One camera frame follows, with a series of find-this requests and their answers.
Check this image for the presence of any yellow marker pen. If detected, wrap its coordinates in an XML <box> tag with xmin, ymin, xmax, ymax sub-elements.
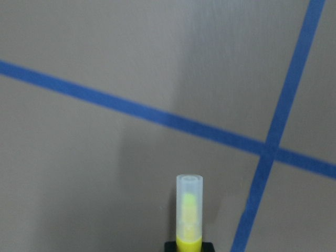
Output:
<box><xmin>176</xmin><ymin>174</ymin><xmax>203</xmax><ymax>251</ymax></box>

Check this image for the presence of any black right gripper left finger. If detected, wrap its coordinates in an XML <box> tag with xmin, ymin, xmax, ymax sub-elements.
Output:
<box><xmin>164</xmin><ymin>241</ymin><xmax>177</xmax><ymax>252</ymax></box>

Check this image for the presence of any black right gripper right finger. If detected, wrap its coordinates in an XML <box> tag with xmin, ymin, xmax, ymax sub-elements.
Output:
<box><xmin>201</xmin><ymin>241</ymin><xmax>215</xmax><ymax>252</ymax></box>

